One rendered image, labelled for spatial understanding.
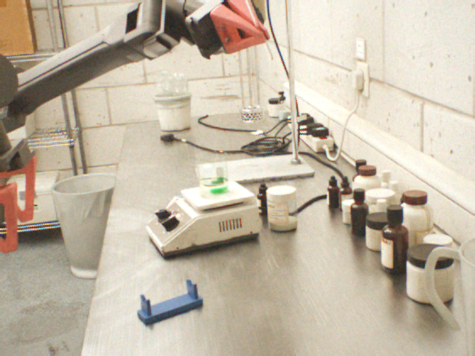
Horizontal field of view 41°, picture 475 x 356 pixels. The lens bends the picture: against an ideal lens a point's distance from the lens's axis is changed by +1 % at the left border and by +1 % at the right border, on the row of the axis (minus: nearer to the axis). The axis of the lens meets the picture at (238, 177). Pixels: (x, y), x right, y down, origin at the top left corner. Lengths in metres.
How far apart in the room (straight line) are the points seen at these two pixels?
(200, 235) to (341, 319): 0.37
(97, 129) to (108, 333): 2.82
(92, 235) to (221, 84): 1.27
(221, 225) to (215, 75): 2.53
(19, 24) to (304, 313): 2.62
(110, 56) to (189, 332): 0.44
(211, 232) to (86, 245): 1.78
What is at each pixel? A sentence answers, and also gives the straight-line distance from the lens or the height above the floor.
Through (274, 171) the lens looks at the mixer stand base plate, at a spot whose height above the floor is 0.76.
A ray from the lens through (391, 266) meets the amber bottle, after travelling 1.09.
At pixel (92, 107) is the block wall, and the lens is 3.72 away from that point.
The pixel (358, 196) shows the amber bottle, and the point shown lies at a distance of 1.22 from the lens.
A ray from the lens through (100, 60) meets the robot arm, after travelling 1.05.
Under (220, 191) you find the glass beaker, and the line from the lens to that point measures 1.23.
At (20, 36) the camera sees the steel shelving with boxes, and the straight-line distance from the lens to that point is 3.36.
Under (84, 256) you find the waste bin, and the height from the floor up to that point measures 0.12.
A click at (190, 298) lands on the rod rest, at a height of 0.76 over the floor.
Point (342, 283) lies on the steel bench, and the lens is 1.06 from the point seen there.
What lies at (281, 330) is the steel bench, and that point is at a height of 0.75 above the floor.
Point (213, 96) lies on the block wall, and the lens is 3.71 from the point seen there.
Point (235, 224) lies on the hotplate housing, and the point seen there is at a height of 0.79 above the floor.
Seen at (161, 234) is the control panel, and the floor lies 0.78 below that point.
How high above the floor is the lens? 1.22
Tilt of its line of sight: 16 degrees down
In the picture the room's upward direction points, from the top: 4 degrees counter-clockwise
